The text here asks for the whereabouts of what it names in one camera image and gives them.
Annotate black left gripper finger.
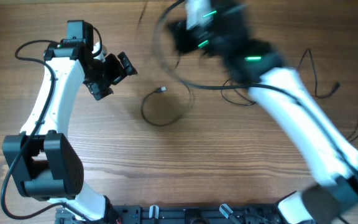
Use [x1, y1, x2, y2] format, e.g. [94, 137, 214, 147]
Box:
[112, 52, 138, 85]
[87, 83, 113, 101]

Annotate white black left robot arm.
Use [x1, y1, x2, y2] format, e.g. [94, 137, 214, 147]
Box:
[2, 20, 136, 223]

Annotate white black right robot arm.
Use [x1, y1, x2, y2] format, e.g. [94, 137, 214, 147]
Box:
[175, 1, 358, 223]

